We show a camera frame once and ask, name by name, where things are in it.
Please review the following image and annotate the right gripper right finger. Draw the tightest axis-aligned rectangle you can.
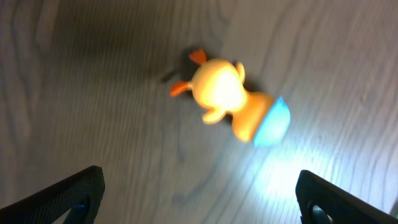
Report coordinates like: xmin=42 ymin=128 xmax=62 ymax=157
xmin=295 ymin=170 xmax=397 ymax=224

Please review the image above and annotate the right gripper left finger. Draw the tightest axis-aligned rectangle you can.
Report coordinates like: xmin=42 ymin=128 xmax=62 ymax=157
xmin=1 ymin=166 xmax=105 ymax=224

